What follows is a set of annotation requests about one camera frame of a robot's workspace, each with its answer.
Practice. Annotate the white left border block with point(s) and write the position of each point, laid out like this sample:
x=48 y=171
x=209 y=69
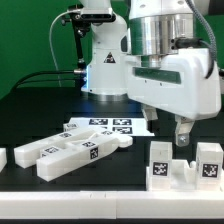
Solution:
x=3 y=158

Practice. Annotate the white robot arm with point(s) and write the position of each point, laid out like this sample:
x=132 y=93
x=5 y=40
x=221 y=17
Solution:
x=155 y=59

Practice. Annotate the white front border rail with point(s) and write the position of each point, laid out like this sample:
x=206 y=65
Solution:
x=112 y=205

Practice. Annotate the front long chair side piece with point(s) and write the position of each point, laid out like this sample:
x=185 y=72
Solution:
x=80 y=153

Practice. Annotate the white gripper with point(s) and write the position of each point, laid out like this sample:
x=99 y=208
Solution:
x=179 y=86

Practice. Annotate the white chair seat block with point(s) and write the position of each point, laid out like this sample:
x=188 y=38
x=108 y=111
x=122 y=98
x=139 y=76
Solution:
x=183 y=176

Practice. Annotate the flat white tagged base plate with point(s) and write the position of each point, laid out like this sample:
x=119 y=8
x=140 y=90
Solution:
x=126 y=126

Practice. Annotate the long chair side piece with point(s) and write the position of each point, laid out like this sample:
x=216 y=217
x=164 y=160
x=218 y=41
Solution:
x=80 y=153
x=26 y=155

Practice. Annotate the rear long chair side piece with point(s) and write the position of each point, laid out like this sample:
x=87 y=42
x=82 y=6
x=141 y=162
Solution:
x=26 y=155

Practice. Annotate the black camera stand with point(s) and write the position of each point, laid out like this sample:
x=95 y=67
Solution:
x=82 y=18

